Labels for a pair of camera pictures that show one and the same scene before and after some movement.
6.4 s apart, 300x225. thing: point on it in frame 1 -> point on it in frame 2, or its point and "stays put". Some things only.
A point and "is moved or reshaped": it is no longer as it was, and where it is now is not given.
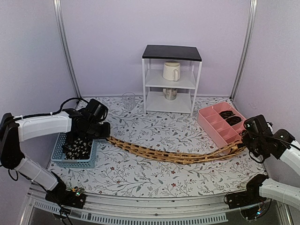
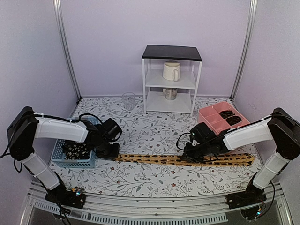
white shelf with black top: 171,77 stays put
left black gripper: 106,132 -> 115,153
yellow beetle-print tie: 175,157 is moved or reshaped
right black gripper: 246,139 -> 187,155
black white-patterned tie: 78,147 stays put
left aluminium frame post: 58,16 stays put
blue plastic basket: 57,155 stays put
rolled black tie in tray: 233,120 stays put
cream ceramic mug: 171,70 stays put
